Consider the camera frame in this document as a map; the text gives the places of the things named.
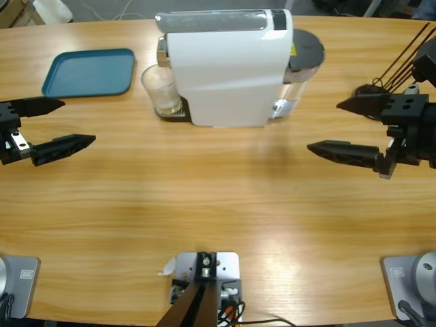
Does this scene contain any bystander in blue jeans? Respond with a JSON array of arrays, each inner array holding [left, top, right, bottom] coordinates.
[[414, 0, 436, 20]]

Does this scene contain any clear water tank dark lid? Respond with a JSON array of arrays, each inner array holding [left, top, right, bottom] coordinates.
[[272, 29, 326, 120]]

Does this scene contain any cardboard box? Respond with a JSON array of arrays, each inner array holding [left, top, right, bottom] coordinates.
[[0, 0, 31, 30]]

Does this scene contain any black base cable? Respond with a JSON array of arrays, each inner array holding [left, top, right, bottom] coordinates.
[[0, 292, 16, 321], [396, 299, 426, 327]]

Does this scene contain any black capsule stand with rods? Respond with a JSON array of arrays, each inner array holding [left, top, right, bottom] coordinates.
[[354, 22, 432, 97]]

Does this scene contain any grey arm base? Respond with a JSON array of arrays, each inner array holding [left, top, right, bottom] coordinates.
[[380, 251, 436, 322], [0, 255, 41, 320]]

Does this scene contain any clear glass cup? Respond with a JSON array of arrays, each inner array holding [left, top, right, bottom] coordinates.
[[140, 63, 184, 117]]

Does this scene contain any teal plastic tray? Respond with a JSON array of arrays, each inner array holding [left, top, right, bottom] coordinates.
[[40, 48, 137, 100]]

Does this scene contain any metal drip tray grate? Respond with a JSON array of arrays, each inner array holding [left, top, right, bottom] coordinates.
[[155, 97, 191, 123]]

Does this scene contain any white plastic bag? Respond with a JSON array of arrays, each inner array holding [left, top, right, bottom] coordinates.
[[32, 0, 74, 25]]

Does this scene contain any black cable with orange plug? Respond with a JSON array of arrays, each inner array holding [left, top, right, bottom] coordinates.
[[217, 299, 296, 327]]

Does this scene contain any white capsule coffee machine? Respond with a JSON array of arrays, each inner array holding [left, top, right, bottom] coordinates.
[[155, 8, 294, 129]]

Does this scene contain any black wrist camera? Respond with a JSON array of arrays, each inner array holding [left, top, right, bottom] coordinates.
[[411, 35, 436, 88]]

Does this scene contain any grey coffee machine lid lever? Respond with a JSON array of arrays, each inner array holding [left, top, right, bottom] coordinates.
[[155, 9, 270, 34]]

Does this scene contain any white mounting block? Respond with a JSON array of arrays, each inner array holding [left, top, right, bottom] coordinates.
[[169, 251, 243, 324]]

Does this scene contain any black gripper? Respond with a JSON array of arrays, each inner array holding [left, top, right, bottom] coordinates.
[[0, 96, 97, 168], [306, 93, 436, 180]]

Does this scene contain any dark camera post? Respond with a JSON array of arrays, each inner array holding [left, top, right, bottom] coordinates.
[[159, 251, 219, 327]]

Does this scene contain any white floor cable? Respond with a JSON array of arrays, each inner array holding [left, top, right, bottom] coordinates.
[[81, 0, 151, 22]]

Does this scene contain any white tape tab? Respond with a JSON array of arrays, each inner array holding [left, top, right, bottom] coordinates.
[[156, 257, 177, 277]]

